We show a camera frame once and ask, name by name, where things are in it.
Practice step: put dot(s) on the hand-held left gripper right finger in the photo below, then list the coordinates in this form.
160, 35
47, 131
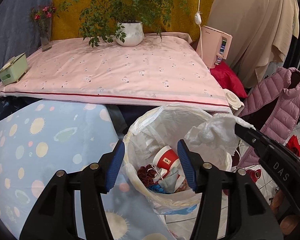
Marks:
187, 165

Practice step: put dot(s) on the pink mattress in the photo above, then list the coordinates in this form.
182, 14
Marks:
115, 72

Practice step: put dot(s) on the green tissue box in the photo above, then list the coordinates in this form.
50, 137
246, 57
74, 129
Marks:
13, 72

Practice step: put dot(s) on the dark red object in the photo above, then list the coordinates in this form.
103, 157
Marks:
253, 175

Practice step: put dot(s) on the glass vase with pink flowers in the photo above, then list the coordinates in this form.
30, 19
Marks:
46, 42

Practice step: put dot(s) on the pink down vest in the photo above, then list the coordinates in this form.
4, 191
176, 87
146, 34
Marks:
277, 100

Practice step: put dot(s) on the yellow cloth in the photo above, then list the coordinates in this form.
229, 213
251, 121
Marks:
62, 30

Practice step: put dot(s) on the red patterned wrapper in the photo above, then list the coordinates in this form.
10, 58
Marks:
184, 187

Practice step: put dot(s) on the dark red scrunchie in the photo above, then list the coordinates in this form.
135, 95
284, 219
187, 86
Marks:
145, 175

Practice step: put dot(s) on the red cloth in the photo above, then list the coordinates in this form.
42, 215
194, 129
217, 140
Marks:
227, 77

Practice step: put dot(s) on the dark blue floral cloth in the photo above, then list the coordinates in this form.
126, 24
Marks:
0, 110

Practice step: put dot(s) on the light blue planet blanket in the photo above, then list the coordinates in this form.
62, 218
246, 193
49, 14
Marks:
52, 142

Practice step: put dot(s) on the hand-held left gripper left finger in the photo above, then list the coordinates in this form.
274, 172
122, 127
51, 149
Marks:
116, 165

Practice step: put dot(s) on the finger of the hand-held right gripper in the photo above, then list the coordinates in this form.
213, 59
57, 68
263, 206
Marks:
277, 165

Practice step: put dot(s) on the white tissue paper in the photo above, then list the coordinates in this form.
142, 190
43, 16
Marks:
214, 132

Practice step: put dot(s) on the trash bin with white bag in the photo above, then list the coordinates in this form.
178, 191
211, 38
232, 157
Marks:
140, 130

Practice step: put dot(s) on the blue-grey cloth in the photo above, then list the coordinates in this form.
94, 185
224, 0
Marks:
10, 30

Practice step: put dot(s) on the grey cloth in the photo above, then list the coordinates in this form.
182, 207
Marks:
168, 180

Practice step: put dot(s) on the beige curtain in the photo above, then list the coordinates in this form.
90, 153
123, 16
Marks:
252, 17

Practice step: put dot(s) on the green plant in white pot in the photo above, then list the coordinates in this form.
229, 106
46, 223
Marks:
130, 33

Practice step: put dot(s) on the red cloth item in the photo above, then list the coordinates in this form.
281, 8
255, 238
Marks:
294, 145

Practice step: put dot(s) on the blue wrapper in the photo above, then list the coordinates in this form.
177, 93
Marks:
157, 188

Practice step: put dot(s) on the pink appliance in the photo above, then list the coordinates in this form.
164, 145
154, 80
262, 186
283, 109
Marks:
212, 45

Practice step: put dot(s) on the white round plastic object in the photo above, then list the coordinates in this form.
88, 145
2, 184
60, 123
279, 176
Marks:
232, 98

